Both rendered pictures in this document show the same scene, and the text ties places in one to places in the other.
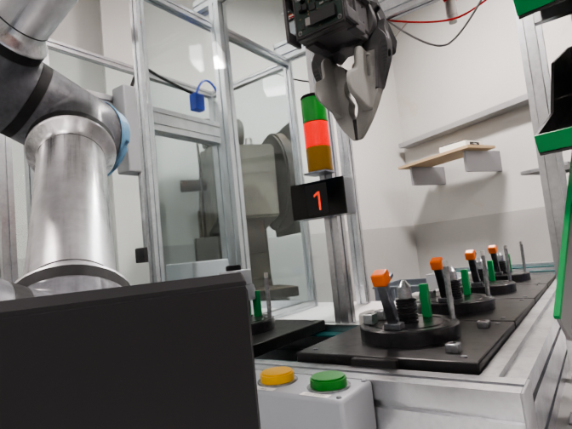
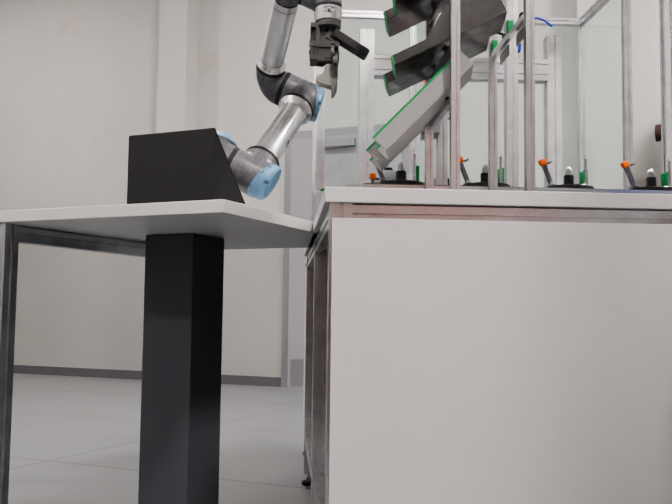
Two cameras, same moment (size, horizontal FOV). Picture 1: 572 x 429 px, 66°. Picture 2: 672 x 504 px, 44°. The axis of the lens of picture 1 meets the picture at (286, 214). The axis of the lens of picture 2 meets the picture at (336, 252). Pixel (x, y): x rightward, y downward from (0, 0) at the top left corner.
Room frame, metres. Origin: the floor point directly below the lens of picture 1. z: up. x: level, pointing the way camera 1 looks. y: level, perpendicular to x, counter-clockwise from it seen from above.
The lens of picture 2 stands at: (-0.97, -1.86, 0.61)
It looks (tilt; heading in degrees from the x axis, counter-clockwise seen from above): 4 degrees up; 51
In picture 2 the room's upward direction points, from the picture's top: 1 degrees clockwise
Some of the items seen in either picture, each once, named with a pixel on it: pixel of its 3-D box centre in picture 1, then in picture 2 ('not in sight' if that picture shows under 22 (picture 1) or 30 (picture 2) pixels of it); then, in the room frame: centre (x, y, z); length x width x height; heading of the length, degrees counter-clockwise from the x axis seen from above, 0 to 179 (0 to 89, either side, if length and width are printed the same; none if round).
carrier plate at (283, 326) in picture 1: (239, 335); not in sight; (0.85, 0.11, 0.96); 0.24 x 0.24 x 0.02; 55
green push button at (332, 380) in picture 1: (328, 385); not in sight; (0.49, -0.03, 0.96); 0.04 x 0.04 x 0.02
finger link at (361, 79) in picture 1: (358, 89); (326, 80); (0.43, -0.09, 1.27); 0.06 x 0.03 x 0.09; 145
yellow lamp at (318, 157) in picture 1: (319, 160); not in sight; (0.86, -0.08, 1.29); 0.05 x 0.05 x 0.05
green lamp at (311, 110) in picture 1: (314, 111); not in sight; (0.86, -0.08, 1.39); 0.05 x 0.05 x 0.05
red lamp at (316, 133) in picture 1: (317, 135); not in sight; (0.86, -0.08, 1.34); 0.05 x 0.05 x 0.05
